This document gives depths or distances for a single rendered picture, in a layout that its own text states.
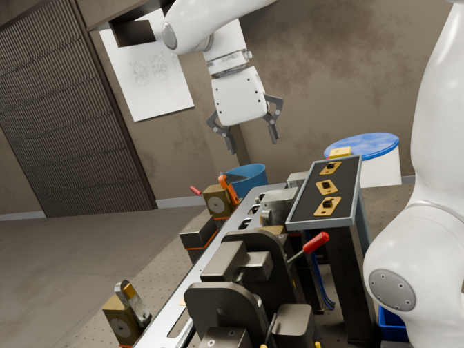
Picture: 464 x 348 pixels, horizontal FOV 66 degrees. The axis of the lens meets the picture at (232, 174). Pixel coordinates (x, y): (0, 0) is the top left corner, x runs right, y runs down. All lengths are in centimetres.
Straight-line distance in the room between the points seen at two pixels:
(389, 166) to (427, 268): 223
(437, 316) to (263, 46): 312
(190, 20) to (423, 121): 37
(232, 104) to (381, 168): 206
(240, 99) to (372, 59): 261
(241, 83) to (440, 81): 37
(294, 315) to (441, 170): 34
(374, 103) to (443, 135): 286
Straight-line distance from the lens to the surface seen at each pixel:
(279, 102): 73
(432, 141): 49
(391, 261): 52
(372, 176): 269
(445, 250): 55
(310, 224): 76
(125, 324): 99
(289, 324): 66
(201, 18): 61
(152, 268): 184
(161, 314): 96
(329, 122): 344
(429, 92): 48
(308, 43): 335
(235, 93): 72
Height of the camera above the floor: 152
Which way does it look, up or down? 17 degrees down
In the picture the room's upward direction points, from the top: 18 degrees counter-clockwise
